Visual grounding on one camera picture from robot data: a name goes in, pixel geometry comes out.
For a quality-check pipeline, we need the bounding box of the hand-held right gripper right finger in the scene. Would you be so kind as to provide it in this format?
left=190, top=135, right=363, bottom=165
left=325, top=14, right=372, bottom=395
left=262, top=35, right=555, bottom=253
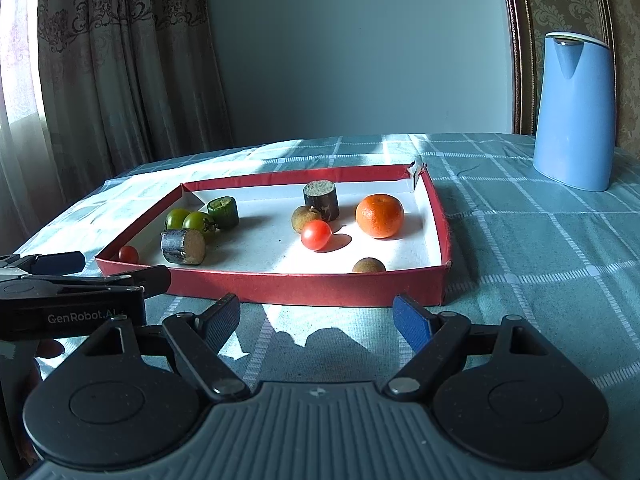
left=382, top=294, right=551, bottom=403

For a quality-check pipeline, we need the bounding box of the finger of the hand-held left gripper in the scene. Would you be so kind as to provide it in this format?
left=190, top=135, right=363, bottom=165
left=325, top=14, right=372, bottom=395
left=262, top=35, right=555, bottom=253
left=0, top=251, right=87, bottom=276
left=65, top=265, right=172, bottom=297

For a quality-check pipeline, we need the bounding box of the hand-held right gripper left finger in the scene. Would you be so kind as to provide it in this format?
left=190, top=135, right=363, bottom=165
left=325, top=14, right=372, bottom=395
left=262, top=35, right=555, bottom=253
left=82, top=294, right=252, bottom=403

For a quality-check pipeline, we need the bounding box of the green tomato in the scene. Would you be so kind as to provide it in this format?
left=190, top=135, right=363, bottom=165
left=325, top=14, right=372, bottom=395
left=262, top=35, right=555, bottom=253
left=182, top=211, right=217, bottom=241
left=165, top=208, right=192, bottom=233

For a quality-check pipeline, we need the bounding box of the red cardboard tray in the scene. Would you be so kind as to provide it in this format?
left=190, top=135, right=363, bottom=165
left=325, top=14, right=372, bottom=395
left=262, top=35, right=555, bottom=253
left=95, top=161, right=453, bottom=307

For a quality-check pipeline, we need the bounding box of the green cucumber piece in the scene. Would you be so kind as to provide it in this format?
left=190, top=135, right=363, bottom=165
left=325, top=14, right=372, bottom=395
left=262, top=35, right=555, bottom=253
left=207, top=196, right=240, bottom=231

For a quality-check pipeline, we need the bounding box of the large red cherry tomato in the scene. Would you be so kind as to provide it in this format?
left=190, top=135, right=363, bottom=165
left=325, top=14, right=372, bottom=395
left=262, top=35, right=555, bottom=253
left=300, top=220, right=333, bottom=252

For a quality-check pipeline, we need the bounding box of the person's left hand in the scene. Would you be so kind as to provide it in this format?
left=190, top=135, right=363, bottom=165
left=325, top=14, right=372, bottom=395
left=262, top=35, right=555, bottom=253
left=27, top=338, right=67, bottom=361

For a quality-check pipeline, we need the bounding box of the orange tangerine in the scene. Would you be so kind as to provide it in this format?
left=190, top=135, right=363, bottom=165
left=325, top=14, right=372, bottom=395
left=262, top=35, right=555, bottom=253
left=355, top=193, right=405, bottom=239

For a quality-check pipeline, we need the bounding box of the green checked tablecloth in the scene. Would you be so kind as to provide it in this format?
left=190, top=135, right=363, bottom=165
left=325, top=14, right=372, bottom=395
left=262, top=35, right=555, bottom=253
left=0, top=132, right=640, bottom=480

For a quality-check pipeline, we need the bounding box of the sheer white curtain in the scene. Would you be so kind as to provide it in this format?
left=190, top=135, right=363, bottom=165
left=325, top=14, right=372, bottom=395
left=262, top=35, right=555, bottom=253
left=0, top=0, right=56, bottom=256

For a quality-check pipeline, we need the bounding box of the patterned brown curtain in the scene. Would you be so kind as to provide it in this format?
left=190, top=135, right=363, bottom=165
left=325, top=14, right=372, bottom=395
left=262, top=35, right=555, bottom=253
left=37, top=0, right=236, bottom=176

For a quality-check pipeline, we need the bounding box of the light blue kettle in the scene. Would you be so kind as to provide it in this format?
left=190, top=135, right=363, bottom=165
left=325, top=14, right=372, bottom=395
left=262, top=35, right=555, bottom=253
left=532, top=31, right=616, bottom=192

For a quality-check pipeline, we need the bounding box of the dark wooden frame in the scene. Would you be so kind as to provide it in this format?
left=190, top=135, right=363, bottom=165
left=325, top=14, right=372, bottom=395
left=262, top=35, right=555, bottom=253
left=497, top=0, right=540, bottom=137

